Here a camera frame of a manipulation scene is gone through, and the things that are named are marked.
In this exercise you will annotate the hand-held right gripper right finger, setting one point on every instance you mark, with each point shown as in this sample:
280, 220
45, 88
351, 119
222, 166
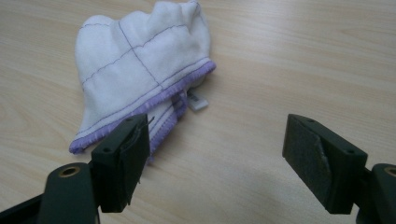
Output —
323, 165

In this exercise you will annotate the white cloth with purple trim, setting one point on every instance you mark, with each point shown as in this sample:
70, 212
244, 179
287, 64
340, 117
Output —
124, 77

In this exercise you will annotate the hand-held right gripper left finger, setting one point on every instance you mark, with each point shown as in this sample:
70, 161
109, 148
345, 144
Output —
121, 168

